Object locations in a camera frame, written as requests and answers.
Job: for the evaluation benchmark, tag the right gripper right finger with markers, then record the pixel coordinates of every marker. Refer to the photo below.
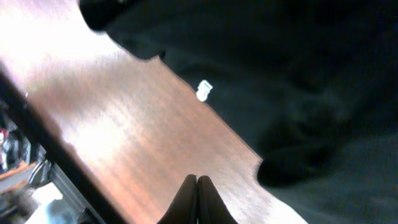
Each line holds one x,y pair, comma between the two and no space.
212,209

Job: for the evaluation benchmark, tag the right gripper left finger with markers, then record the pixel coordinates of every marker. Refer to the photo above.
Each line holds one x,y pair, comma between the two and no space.
183,208

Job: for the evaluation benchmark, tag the black polo shirt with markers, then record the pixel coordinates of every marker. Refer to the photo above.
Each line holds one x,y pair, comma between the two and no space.
310,86

